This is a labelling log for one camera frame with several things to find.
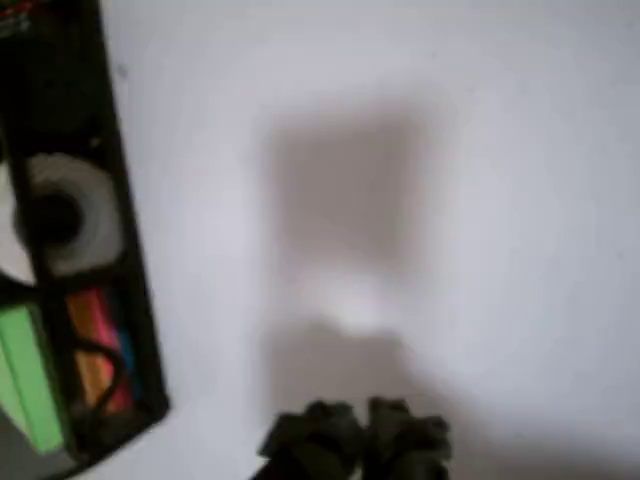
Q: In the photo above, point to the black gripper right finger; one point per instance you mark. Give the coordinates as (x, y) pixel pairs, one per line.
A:
(410, 440)

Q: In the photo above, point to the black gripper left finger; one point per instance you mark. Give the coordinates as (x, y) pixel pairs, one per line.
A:
(310, 440)

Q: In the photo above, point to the black mesh desk organizer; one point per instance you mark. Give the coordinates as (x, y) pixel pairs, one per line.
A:
(135, 250)

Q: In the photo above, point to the coloured sticky tab strips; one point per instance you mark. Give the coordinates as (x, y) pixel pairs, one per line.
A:
(87, 320)

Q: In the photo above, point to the green sticky note pad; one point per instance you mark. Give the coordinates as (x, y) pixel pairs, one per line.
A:
(30, 380)

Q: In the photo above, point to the grey tape roll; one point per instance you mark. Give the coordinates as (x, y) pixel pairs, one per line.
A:
(100, 215)

